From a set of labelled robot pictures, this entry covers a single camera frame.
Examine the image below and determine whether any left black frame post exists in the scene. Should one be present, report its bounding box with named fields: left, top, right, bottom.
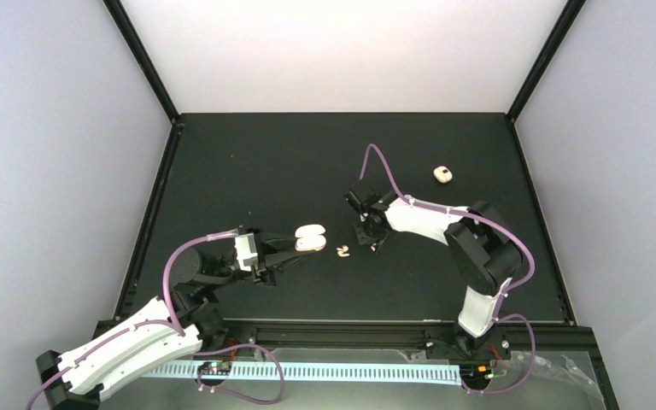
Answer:
left=102, top=0, right=180, bottom=123

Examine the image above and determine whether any right base circuit board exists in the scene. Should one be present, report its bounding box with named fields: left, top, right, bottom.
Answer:
left=460, top=365, right=507, bottom=380

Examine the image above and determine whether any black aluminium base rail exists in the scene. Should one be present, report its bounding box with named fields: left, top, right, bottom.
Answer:
left=87, top=318, right=606, bottom=363

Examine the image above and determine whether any small green circuit board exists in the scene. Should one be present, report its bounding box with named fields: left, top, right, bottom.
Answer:
left=197, top=360, right=232, bottom=378

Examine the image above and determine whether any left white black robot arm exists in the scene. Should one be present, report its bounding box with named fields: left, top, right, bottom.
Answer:
left=26, top=224, right=327, bottom=409

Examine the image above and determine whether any black frame post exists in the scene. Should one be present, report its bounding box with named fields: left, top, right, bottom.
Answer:
left=102, top=0, right=180, bottom=123
left=507, top=0, right=586, bottom=124

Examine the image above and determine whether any right black frame post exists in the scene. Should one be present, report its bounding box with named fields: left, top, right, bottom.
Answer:
left=507, top=0, right=586, bottom=124

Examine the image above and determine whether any pink earbuds charging case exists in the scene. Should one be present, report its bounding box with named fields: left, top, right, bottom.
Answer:
left=295, top=224, right=327, bottom=252

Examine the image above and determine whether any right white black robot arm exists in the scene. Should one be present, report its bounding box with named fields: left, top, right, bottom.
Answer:
left=344, top=180, right=536, bottom=358

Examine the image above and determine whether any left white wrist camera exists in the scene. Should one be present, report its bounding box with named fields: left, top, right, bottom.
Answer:
left=234, top=233, right=259, bottom=272

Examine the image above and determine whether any white slotted cable duct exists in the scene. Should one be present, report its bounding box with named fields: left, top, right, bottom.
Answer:
left=146, top=360, right=461, bottom=386

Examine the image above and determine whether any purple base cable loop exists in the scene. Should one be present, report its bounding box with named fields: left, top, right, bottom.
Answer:
left=194, top=343, right=289, bottom=407

